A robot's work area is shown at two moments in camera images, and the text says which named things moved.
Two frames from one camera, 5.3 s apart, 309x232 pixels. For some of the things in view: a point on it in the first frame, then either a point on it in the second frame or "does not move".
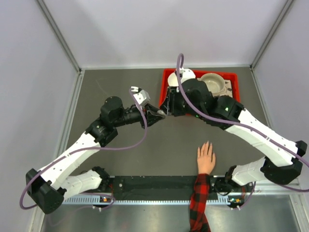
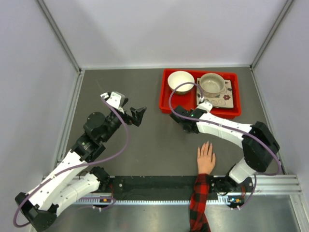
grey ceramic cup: (215, 82) does not move
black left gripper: (150, 117) → (136, 119)
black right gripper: (169, 106) → (192, 110)
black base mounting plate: (172, 188) does not move
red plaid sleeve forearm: (198, 222) does not move
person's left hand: (205, 158) does not move
